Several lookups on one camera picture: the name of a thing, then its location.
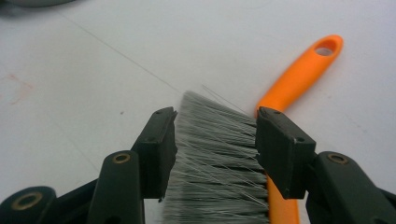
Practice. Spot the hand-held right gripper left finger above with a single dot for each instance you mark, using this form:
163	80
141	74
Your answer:
158	155

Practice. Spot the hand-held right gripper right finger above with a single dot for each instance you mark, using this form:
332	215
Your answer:
283	155

